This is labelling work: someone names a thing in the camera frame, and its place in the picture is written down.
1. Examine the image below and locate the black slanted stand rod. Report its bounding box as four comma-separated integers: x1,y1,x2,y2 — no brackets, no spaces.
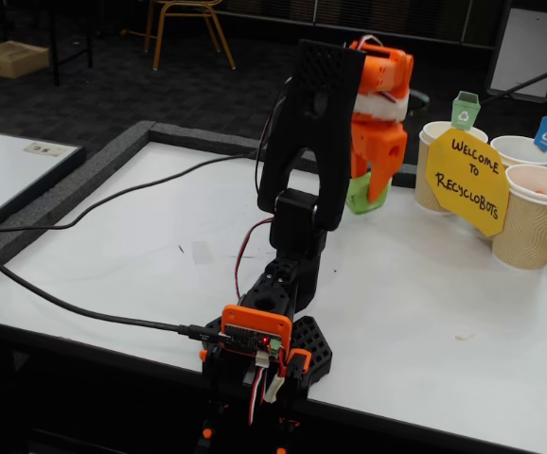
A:
481,68,547,104

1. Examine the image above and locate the green paper wad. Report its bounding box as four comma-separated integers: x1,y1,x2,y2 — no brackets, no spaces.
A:
346,170,392,217

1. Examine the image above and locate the black framed whiteboard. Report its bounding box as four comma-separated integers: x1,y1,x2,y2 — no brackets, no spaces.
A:
0,127,87,233

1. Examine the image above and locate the white tape wrap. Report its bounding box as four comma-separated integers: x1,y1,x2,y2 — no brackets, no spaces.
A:
352,92,410,125

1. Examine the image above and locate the thick black USB cable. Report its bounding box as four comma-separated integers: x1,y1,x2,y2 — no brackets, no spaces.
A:
0,234,222,344

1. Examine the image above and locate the yellow welcome sign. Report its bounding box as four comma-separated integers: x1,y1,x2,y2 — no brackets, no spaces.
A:
424,128,511,236

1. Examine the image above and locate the ribbed beige paper cup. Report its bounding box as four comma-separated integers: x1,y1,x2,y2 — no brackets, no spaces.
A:
414,120,490,214
490,135,547,167
491,164,547,271

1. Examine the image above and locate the thin black camera cable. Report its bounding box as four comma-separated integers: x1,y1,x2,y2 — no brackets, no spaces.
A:
0,78,294,234

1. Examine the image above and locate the brown cardboard box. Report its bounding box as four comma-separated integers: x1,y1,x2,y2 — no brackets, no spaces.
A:
0,40,51,79

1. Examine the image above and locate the green recycling bin tag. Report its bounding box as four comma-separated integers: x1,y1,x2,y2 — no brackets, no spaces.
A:
450,90,482,130

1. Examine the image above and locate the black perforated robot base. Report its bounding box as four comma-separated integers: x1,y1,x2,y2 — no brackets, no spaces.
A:
201,258,334,454

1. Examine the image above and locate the long grey foam border strip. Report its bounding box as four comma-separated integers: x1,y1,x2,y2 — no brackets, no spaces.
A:
149,121,322,174
0,119,156,266

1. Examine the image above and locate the white red servo wire bundle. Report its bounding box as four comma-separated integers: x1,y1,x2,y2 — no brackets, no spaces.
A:
247,352,289,427

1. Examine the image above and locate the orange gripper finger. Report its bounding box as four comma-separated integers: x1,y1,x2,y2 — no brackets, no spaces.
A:
366,160,394,203
350,158,373,182

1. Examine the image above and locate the red black servo wire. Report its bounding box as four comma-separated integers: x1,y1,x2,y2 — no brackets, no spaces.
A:
234,218,275,300

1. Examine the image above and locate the black metal table leg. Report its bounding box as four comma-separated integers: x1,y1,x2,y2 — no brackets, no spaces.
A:
45,0,94,86

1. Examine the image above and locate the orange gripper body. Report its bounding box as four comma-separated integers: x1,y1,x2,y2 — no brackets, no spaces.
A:
350,120,408,177

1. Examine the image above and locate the short grey foam border strip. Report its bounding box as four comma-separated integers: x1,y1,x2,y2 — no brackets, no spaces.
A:
390,163,417,188

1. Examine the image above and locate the small paper label sticker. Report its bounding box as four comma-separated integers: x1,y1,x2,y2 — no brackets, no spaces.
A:
24,141,69,157

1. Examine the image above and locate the yellow metal legged chair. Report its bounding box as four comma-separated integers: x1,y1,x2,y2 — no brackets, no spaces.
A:
120,0,237,71

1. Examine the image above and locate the white framed panel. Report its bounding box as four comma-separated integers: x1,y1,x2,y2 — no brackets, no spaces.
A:
485,4,547,103

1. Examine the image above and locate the orange controller board mount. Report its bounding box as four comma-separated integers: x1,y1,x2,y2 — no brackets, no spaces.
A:
220,305,293,356

